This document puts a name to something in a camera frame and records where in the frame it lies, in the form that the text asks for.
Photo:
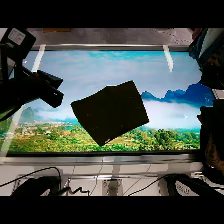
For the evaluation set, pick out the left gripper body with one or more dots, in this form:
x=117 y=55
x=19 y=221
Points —
x=50 y=88

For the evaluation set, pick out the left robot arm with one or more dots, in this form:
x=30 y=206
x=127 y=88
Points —
x=13 y=90

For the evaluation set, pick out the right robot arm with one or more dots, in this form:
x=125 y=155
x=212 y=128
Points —
x=186 y=186

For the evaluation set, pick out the heap of clothes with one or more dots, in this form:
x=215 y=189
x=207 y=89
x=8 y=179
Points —
x=213 y=143
x=211 y=66

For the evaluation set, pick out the black garment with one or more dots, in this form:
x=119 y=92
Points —
x=110 y=113

